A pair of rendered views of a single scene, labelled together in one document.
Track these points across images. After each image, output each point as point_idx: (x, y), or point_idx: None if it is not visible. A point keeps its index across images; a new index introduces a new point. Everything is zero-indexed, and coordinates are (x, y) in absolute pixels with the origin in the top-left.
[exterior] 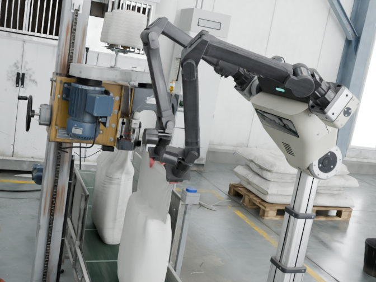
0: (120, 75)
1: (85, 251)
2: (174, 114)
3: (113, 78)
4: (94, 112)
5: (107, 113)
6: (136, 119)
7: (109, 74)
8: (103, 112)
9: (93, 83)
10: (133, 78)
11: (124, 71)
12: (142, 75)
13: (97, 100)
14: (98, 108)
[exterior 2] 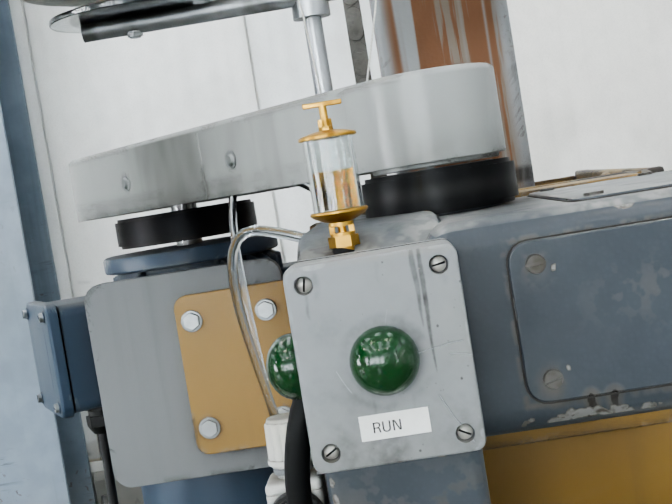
0: (144, 173)
1: None
2: (327, 486)
3: (118, 199)
4: (40, 391)
5: (55, 402)
6: (274, 473)
7: (98, 179)
8: (49, 394)
9: (117, 240)
10: (215, 171)
11: (155, 143)
12: (267, 132)
13: (30, 331)
14: (40, 372)
